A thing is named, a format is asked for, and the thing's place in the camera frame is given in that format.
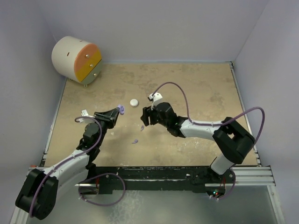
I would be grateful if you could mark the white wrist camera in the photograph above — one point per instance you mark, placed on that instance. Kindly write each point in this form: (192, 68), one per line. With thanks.
(84, 113)
(155, 99)

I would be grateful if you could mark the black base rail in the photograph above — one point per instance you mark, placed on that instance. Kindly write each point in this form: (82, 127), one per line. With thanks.
(197, 179)

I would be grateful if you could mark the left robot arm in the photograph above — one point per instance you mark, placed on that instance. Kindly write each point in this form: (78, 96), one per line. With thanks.
(42, 188)

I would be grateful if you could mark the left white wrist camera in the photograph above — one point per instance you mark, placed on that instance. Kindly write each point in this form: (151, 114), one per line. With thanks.
(84, 113)

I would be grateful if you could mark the round drawer cabinet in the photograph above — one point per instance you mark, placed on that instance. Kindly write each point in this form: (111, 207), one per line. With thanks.
(76, 59)

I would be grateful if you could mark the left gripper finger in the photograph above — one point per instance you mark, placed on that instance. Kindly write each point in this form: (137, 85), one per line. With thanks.
(105, 116)
(115, 110)

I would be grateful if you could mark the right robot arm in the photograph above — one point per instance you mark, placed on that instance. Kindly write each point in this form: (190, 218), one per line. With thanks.
(233, 140)

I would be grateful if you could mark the purple earbud charging case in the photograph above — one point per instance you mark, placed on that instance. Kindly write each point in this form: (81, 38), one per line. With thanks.
(121, 109)

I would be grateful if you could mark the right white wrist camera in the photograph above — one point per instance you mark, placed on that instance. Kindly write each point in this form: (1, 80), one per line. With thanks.
(155, 99)

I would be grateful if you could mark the aluminium frame rail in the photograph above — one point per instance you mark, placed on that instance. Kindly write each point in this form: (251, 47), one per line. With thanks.
(244, 176)

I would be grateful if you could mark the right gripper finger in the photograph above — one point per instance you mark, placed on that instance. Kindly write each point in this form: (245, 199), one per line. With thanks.
(146, 120)
(147, 111)

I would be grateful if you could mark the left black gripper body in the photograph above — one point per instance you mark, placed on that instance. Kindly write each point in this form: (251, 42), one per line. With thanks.
(104, 123)

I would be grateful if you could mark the white earbud charging case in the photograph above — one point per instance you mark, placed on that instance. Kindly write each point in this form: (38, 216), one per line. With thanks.
(134, 102)

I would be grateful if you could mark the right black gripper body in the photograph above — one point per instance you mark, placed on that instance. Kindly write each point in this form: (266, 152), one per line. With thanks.
(155, 118)

